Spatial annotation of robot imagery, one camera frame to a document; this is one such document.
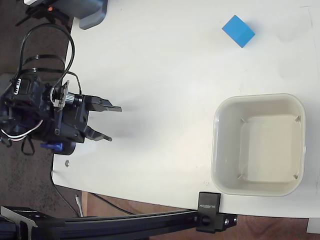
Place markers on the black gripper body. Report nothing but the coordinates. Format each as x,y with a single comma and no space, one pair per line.
72,122

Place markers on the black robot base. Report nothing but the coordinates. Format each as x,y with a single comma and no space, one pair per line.
68,148

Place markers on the blue cube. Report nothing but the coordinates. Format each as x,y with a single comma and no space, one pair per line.
237,31

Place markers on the white square plastic bin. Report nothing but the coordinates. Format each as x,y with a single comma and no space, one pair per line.
270,150

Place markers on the blue table clamp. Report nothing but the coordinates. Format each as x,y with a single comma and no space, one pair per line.
51,146

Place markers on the small silver screw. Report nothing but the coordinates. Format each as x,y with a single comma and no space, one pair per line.
66,163

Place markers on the gray device housing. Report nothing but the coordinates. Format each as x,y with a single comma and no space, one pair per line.
92,15

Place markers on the black table clamp block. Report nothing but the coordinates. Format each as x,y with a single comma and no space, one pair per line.
208,207

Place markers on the gripper camera board with lens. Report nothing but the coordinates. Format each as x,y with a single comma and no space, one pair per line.
73,98

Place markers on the silver metal bracket plate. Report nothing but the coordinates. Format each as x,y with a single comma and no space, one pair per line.
15,215

